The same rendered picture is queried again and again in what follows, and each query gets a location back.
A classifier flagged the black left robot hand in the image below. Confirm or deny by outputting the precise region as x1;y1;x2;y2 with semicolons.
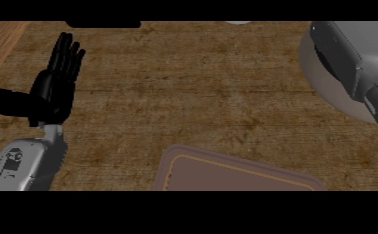
0;31;86;128

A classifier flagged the brown tray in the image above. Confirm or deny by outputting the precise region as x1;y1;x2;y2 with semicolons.
150;143;329;192

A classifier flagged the grey metal pot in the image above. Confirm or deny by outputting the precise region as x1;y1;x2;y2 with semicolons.
296;21;378;125

